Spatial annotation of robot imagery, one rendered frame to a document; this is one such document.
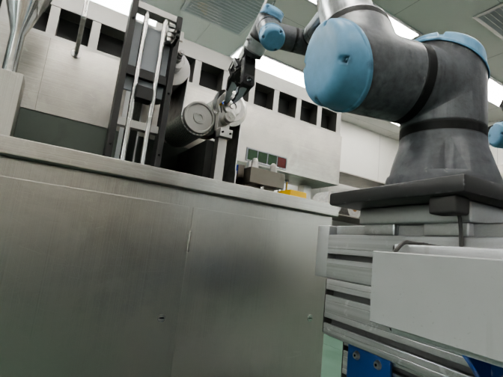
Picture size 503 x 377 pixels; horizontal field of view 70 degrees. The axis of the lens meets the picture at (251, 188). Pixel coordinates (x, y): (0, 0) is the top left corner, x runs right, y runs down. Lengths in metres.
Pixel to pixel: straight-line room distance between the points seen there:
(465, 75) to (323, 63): 0.19
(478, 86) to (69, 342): 0.93
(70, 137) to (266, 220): 0.86
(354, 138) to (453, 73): 5.26
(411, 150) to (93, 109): 1.30
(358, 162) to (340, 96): 5.30
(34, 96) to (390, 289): 1.45
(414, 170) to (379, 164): 5.63
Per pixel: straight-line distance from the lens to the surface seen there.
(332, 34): 0.51
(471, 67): 0.59
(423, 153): 0.53
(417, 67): 0.53
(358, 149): 5.84
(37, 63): 1.65
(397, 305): 0.36
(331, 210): 1.24
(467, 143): 0.54
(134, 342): 1.00
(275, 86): 2.01
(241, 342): 1.12
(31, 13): 1.44
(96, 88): 1.64
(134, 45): 1.26
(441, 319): 0.34
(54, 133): 1.57
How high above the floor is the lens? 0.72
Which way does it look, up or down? 10 degrees up
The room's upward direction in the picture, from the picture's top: 6 degrees clockwise
